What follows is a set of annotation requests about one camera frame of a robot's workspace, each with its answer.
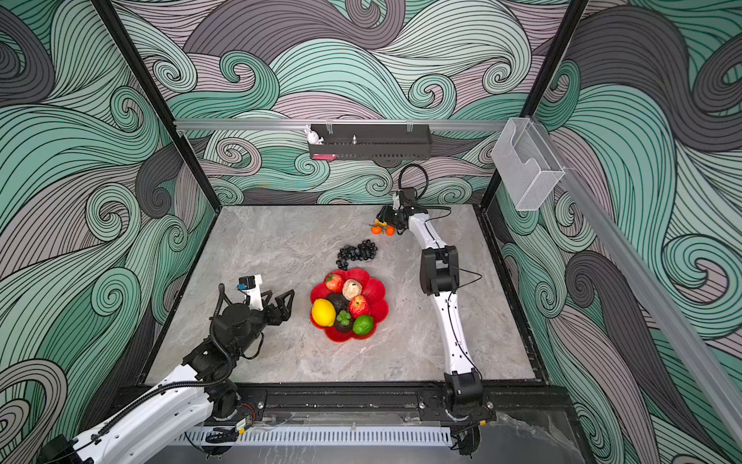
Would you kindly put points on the dark avocado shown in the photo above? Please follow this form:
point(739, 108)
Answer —
point(339, 302)

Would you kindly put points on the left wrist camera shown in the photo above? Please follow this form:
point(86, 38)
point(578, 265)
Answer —
point(250, 286)

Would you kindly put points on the green lime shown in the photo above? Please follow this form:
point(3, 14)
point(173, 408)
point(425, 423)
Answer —
point(363, 325)

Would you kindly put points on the red apple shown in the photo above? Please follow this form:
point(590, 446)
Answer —
point(359, 306)

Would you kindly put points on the aluminium rail right wall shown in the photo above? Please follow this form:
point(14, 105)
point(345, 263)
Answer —
point(593, 196)

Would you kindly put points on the clear plastic wall bin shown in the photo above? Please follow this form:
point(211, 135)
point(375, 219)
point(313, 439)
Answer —
point(527, 160)

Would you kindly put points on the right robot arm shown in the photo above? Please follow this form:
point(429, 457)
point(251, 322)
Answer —
point(439, 276)

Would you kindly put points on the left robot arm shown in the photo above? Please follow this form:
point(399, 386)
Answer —
point(196, 390)

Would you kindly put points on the black wall shelf tray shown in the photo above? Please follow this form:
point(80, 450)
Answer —
point(381, 143)

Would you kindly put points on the white perforated cable duct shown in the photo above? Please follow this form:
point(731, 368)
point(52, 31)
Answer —
point(337, 436)

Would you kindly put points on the red flower-shaped bowl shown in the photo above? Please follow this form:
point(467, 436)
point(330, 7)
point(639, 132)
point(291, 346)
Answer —
point(372, 289)

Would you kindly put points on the white rabbit figurine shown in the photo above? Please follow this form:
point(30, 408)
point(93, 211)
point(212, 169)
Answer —
point(312, 137)

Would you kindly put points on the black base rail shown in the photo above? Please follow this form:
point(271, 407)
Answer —
point(427, 401)

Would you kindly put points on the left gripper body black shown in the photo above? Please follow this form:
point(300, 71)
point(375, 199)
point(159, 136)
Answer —
point(256, 323)

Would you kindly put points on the black grape bunch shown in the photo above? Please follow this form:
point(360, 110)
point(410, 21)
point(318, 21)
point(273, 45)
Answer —
point(364, 251)

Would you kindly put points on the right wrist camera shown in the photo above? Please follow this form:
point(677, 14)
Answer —
point(404, 199)

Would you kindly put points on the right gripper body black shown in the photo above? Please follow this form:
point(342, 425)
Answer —
point(391, 216)

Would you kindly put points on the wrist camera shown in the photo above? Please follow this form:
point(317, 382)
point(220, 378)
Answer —
point(250, 286)
point(404, 199)

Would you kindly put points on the yellow lemon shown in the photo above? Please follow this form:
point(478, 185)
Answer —
point(323, 313)

